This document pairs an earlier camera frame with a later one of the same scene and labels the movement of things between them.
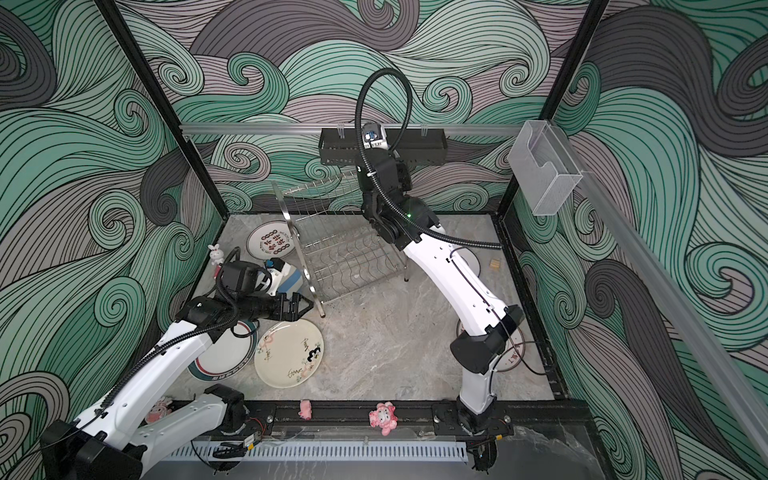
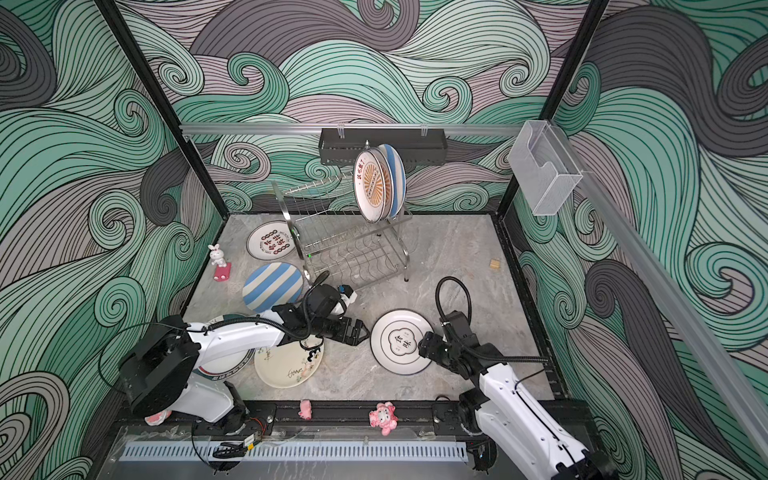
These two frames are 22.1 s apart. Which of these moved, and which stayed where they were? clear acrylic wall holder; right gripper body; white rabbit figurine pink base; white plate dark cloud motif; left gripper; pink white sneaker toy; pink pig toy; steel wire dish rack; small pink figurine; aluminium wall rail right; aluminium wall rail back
Moved: white plate dark cloud motif; left gripper; right gripper body
Stayed: steel wire dish rack; aluminium wall rail back; pink white sneaker toy; pink pig toy; small pink figurine; aluminium wall rail right; white rabbit figurine pink base; clear acrylic wall holder
